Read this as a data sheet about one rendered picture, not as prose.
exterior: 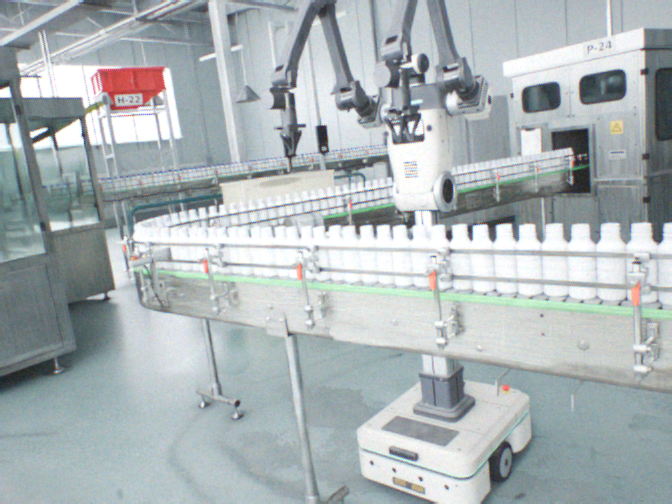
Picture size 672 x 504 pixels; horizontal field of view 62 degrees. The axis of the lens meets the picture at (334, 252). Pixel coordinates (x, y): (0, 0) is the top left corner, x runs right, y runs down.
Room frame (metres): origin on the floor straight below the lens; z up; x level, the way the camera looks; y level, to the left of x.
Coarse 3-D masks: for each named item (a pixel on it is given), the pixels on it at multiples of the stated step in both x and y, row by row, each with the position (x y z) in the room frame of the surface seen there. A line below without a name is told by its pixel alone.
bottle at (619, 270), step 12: (600, 228) 1.19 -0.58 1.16; (612, 228) 1.16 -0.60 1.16; (600, 240) 1.18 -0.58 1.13; (612, 240) 1.16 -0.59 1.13; (600, 264) 1.17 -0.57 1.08; (612, 264) 1.15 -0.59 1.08; (624, 264) 1.15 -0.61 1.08; (600, 276) 1.17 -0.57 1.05; (612, 276) 1.15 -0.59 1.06; (624, 276) 1.15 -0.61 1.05; (600, 288) 1.17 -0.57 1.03; (612, 300) 1.16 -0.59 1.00
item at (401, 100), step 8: (392, 88) 1.65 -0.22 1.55; (400, 88) 1.64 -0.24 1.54; (408, 88) 1.66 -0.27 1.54; (392, 96) 1.65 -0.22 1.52; (400, 96) 1.64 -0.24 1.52; (408, 96) 1.64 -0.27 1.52; (392, 104) 1.66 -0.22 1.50; (400, 104) 1.64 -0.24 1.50; (408, 104) 1.64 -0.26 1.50; (384, 112) 1.64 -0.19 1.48; (400, 112) 1.66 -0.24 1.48
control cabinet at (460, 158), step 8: (456, 120) 7.81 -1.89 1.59; (464, 120) 7.89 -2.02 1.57; (456, 128) 7.80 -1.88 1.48; (464, 128) 7.88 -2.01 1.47; (456, 136) 7.80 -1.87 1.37; (464, 136) 7.88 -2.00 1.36; (456, 144) 7.79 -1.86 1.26; (464, 144) 7.87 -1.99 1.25; (456, 152) 7.79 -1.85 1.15; (464, 152) 7.87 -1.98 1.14; (456, 160) 7.78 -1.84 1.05; (464, 160) 7.86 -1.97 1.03; (456, 168) 7.77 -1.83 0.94; (456, 216) 7.73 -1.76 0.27; (464, 216) 7.82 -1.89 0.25; (472, 216) 7.89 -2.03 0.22; (440, 224) 7.57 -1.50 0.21; (448, 224) 7.65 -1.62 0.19; (456, 224) 7.73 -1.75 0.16; (472, 224) 7.89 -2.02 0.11; (448, 232) 7.65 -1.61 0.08
